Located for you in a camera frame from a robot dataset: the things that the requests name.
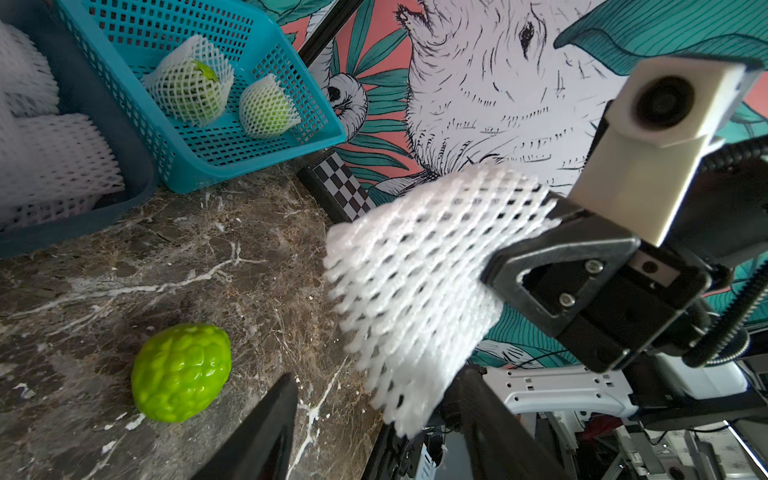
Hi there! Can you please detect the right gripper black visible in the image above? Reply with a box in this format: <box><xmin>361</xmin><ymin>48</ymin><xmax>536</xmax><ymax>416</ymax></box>
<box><xmin>480</xmin><ymin>197</ymin><xmax>712</xmax><ymax>373</ymax></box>

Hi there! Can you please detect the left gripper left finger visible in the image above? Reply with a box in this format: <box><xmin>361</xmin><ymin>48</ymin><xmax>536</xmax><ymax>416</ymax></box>
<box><xmin>194</xmin><ymin>373</ymin><xmax>298</xmax><ymax>479</ymax></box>

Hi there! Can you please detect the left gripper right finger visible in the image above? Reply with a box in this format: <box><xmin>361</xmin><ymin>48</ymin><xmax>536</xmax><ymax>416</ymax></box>
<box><xmin>455</xmin><ymin>366</ymin><xmax>568</xmax><ymax>480</ymax></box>

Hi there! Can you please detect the custard apple green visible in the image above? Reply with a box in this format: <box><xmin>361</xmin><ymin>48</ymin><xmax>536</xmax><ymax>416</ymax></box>
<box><xmin>131</xmin><ymin>323</ymin><xmax>232</xmax><ymax>423</ymax></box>
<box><xmin>245</xmin><ymin>80</ymin><xmax>298</xmax><ymax>138</ymax></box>

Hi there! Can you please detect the white foam net sleeve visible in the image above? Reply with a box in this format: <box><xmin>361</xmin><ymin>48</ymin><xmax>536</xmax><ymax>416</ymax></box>
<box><xmin>238</xmin><ymin>73</ymin><xmax>302</xmax><ymax>140</ymax></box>
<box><xmin>141</xmin><ymin>35</ymin><xmax>235</xmax><ymax>127</ymax></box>
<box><xmin>323</xmin><ymin>163</ymin><xmax>556</xmax><ymax>438</ymax></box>

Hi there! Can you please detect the custard apple with dark spots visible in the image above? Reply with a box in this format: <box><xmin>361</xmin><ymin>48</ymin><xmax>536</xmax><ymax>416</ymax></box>
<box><xmin>169</xmin><ymin>60</ymin><xmax>221</xmax><ymax>125</ymax></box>

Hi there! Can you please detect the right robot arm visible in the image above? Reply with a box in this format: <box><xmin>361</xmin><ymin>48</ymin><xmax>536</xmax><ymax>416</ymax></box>
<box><xmin>441</xmin><ymin>137</ymin><xmax>767</xmax><ymax>431</ymax></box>

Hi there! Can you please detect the grey bin of foam nets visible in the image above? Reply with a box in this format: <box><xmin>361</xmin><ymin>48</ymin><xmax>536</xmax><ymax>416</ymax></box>
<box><xmin>1</xmin><ymin>1</ymin><xmax>157</xmax><ymax>258</ymax></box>

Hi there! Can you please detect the teal plastic basket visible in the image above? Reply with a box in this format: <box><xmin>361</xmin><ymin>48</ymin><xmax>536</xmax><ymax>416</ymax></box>
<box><xmin>55</xmin><ymin>1</ymin><xmax>345</xmax><ymax>193</ymax></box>

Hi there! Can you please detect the black frame post right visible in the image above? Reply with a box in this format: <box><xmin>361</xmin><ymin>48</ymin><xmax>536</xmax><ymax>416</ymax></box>
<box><xmin>298</xmin><ymin>0</ymin><xmax>363</xmax><ymax>67</ymax></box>

